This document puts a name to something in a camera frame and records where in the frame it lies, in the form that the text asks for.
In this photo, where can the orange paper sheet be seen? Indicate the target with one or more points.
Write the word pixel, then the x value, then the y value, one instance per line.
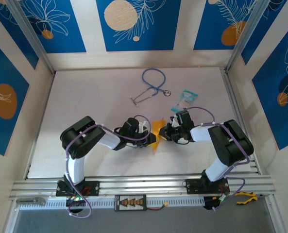
pixel 156 126

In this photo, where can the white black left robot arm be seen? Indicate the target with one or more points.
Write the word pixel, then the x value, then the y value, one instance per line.
pixel 109 139

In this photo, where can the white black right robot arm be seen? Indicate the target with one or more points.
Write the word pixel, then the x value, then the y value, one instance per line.
pixel 200 133

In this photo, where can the blue stethoscope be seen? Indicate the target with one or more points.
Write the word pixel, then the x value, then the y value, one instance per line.
pixel 167 92

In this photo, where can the blue wet wipes packet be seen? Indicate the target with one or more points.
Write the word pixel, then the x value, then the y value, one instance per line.
pixel 186 97

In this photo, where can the black power distribution board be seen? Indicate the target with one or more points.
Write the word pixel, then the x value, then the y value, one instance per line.
pixel 130 202

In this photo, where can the yellow black pliers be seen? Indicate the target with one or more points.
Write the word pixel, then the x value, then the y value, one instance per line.
pixel 251 199

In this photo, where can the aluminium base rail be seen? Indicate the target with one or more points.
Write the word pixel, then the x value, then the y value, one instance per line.
pixel 139 184

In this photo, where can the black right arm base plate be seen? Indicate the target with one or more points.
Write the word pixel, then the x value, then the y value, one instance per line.
pixel 192 187

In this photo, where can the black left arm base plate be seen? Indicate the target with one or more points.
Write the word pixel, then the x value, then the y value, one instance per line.
pixel 92 188

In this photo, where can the aluminium side rail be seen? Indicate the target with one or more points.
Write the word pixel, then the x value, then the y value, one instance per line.
pixel 232 97

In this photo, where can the small metal bracket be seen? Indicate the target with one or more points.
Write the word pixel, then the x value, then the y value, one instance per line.
pixel 38 201

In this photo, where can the aluminium corner post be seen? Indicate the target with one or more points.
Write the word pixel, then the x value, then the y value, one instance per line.
pixel 245 36
pixel 31 36

